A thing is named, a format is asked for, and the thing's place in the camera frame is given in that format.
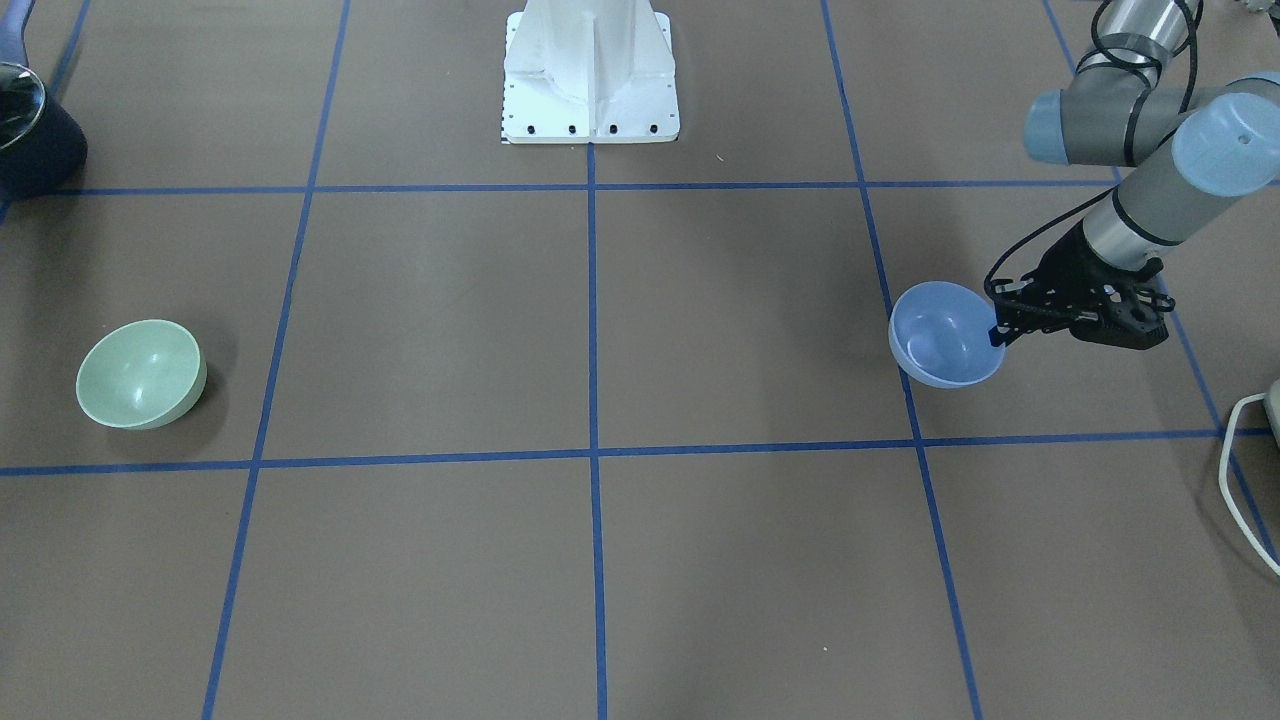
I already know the green bowl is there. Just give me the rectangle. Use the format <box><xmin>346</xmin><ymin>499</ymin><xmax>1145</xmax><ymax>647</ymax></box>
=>
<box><xmin>76</xmin><ymin>319</ymin><xmax>209</xmax><ymax>430</ymax></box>

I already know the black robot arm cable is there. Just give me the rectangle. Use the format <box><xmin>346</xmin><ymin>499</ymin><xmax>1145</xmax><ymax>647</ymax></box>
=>
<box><xmin>986</xmin><ymin>0</ymin><xmax>1204</xmax><ymax>301</ymax></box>

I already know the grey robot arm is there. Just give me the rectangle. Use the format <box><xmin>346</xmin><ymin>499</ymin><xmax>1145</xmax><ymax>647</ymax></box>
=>
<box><xmin>984</xmin><ymin>1</ymin><xmax>1279</xmax><ymax>350</ymax></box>

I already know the dark pot with lid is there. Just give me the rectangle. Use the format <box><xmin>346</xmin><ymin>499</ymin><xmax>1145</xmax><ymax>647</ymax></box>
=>
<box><xmin>1</xmin><ymin>1</ymin><xmax>88</xmax><ymax>202</ymax></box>

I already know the blue bowl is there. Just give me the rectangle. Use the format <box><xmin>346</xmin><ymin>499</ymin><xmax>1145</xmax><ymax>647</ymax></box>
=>
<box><xmin>888</xmin><ymin>281</ymin><xmax>1006</xmax><ymax>389</ymax></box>

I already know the white power cable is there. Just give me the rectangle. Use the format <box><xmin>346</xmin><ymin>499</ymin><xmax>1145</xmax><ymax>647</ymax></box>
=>
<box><xmin>1219</xmin><ymin>393</ymin><xmax>1280</xmax><ymax>578</ymax></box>

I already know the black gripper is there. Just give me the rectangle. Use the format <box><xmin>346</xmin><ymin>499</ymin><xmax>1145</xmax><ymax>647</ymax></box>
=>
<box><xmin>989</xmin><ymin>223</ymin><xmax>1171</xmax><ymax>350</ymax></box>

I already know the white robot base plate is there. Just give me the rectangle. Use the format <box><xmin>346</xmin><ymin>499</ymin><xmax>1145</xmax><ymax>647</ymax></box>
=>
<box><xmin>500</xmin><ymin>1</ymin><xmax>681</xmax><ymax>145</ymax></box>

